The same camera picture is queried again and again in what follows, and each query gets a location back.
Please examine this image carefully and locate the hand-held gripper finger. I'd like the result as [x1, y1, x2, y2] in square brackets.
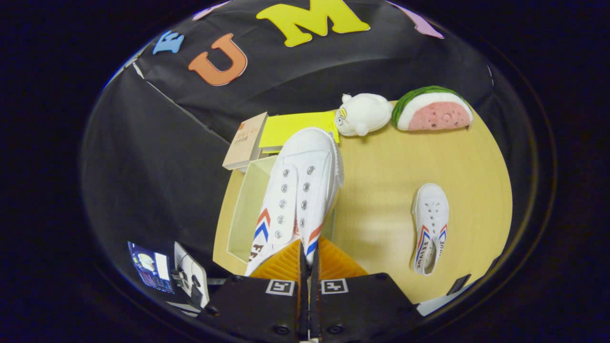
[197, 238, 307, 343]
[310, 237, 422, 343]

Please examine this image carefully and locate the pale green storage box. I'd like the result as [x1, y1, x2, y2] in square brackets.
[227, 155, 336, 265]

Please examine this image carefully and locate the white canvas shoe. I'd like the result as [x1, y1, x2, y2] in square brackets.
[411, 183, 450, 276]
[244, 127, 345, 277]

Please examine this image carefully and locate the small black block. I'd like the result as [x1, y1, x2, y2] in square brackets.
[447, 273, 472, 296]

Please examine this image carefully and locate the blue picture screen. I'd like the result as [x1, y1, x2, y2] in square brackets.
[127, 241, 175, 294]

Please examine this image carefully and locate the beige book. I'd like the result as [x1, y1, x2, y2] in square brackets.
[222, 112, 268, 171]

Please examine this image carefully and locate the yellow book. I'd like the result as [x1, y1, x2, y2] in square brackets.
[259, 111, 340, 154]

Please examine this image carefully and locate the white plush toy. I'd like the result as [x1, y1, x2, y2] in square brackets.
[335, 93, 394, 137]

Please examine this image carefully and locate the watermelon slice plush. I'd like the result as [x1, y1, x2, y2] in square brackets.
[392, 85, 474, 131]

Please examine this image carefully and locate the white board with cables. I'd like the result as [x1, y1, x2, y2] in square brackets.
[173, 242, 210, 309]

